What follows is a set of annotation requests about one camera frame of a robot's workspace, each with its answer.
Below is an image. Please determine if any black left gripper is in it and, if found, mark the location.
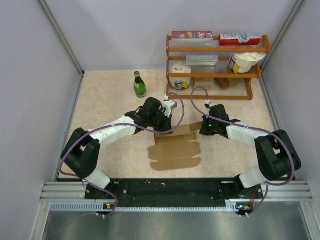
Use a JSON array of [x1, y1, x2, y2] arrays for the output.
[[148, 109, 173, 135]]

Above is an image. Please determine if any brown cardboard box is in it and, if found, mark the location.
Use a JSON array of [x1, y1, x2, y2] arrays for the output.
[[148, 122, 202, 172]]

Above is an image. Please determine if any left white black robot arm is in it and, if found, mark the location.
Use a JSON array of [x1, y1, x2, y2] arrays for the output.
[[61, 96, 178, 199]]

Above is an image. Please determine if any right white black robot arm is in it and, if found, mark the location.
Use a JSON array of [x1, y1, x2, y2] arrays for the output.
[[200, 100, 302, 198]]

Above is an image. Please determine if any silver foil box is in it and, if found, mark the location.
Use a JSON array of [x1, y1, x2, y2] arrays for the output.
[[186, 55, 219, 66]]

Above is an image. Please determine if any red foil box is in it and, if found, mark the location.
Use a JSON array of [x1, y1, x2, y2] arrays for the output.
[[171, 31, 213, 41]]

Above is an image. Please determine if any red white wrap box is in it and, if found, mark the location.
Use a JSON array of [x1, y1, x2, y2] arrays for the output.
[[218, 33, 262, 47]]

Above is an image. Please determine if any green glass bottle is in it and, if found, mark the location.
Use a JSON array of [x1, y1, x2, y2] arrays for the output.
[[133, 71, 147, 98]]

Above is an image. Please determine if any tan block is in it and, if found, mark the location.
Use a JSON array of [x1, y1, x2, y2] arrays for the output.
[[193, 77, 214, 91]]

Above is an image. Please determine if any white bag left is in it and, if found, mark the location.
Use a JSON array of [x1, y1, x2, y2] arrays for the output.
[[169, 61, 192, 90]]

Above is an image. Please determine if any brown red block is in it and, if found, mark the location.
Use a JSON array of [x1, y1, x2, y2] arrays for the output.
[[214, 78, 231, 90]]

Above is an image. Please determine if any large white flour bag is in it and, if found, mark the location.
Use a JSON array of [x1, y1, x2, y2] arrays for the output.
[[228, 52, 266, 74]]

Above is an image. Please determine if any wooden shelf rack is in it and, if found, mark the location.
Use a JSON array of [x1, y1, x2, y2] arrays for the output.
[[166, 34, 272, 101]]

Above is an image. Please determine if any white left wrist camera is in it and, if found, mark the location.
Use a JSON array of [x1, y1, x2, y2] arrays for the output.
[[161, 95, 178, 117]]

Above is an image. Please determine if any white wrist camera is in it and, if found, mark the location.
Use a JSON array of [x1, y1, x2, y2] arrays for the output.
[[161, 95, 178, 117], [204, 99, 217, 109]]

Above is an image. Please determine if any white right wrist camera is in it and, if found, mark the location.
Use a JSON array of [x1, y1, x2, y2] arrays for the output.
[[204, 99, 217, 109]]

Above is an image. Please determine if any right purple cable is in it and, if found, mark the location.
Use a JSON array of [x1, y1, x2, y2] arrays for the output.
[[190, 86, 296, 218]]

